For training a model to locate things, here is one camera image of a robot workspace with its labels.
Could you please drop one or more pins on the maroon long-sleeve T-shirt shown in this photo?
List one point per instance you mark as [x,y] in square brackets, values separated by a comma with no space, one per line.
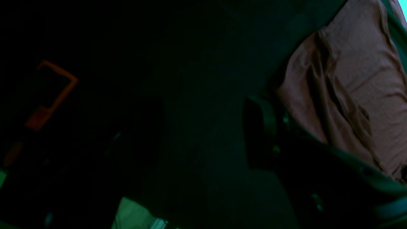
[346,85]

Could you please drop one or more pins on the black table cloth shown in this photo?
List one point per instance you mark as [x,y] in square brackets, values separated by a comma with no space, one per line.
[157,118]

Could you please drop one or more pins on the orange black clamp right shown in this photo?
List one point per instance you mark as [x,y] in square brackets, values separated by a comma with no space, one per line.
[61,84]

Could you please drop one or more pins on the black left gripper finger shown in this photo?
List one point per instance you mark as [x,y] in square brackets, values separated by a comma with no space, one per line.
[263,130]

